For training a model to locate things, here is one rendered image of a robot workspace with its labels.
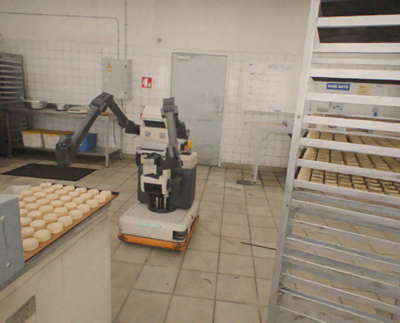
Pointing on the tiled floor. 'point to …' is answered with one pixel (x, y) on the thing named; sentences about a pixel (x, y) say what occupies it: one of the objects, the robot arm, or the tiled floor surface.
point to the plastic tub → (16, 190)
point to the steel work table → (62, 117)
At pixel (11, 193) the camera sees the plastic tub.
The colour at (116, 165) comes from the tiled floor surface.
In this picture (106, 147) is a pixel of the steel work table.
